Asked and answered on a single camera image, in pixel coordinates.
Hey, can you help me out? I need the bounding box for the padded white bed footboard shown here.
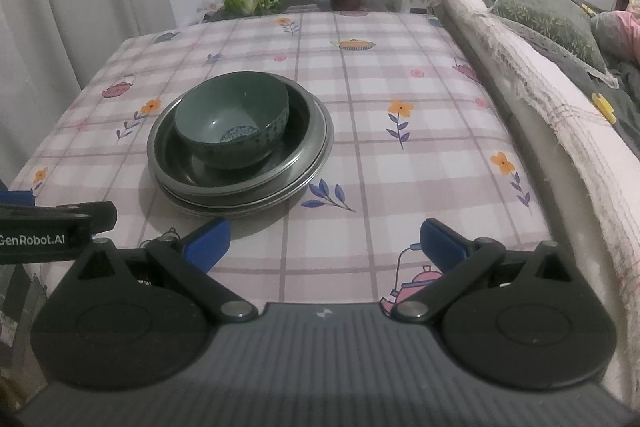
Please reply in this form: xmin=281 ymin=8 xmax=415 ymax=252
xmin=415 ymin=0 xmax=640 ymax=358

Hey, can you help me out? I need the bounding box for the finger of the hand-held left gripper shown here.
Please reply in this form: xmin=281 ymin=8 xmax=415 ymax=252
xmin=0 ymin=190 xmax=33 ymax=208
xmin=0 ymin=201 xmax=119 ymax=233

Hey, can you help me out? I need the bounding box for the white curtain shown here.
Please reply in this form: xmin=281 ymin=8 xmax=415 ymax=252
xmin=0 ymin=0 xmax=177 ymax=188

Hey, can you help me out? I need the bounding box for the green leaf-print pillow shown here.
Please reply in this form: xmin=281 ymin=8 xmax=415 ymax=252
xmin=492 ymin=0 xmax=609 ymax=76

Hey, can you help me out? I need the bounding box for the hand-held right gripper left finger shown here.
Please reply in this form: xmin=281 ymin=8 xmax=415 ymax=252
xmin=75 ymin=218 xmax=258 ymax=324

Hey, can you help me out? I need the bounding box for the yellow clip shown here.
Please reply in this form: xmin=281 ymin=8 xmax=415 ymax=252
xmin=591 ymin=92 xmax=619 ymax=124

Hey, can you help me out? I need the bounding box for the dark side table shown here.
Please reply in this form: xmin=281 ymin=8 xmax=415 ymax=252
xmin=202 ymin=0 xmax=401 ymax=26

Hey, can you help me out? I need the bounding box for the pink blanket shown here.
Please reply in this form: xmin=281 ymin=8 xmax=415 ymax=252
xmin=621 ymin=0 xmax=640 ymax=44

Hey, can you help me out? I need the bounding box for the dark grey bedding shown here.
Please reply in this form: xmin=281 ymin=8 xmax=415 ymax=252
xmin=450 ymin=0 xmax=640 ymax=148

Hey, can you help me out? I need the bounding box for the white printed plate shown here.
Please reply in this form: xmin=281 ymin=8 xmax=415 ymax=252
xmin=165 ymin=199 xmax=315 ymax=219

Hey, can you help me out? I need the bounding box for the plaid printed tablecloth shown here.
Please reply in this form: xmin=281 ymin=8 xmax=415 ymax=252
xmin=10 ymin=11 xmax=557 ymax=308

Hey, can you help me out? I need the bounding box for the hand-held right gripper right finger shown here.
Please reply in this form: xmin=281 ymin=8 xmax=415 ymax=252
xmin=390 ymin=218 xmax=576 ymax=323

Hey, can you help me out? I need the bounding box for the dark green ceramic bowl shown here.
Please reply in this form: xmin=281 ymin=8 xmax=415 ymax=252
xmin=173 ymin=71 xmax=291 ymax=171

